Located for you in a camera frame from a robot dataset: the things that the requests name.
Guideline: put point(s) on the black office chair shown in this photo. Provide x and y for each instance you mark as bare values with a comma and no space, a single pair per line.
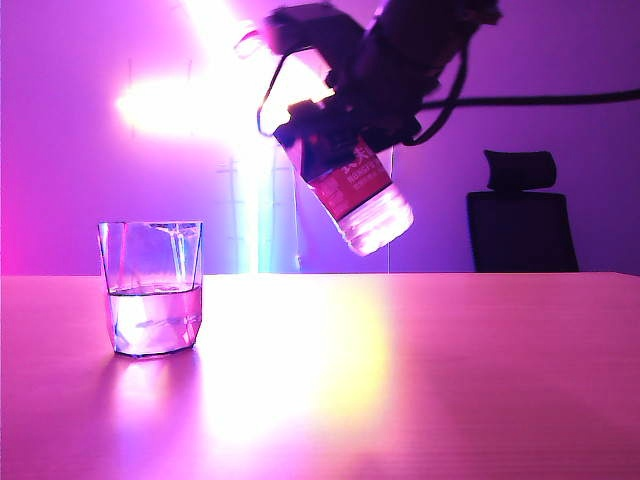
520,230

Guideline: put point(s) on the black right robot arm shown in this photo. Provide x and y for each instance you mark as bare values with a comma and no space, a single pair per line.
440,20

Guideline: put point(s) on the horizontal glowing light bar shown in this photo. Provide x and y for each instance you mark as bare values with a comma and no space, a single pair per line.
175,107

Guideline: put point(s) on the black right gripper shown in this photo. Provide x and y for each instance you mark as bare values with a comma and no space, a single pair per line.
395,85

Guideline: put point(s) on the clear water bottle red label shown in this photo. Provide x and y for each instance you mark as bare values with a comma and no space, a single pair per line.
370,210

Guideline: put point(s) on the clear faceted drinking glass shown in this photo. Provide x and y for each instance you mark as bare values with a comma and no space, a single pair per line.
150,310

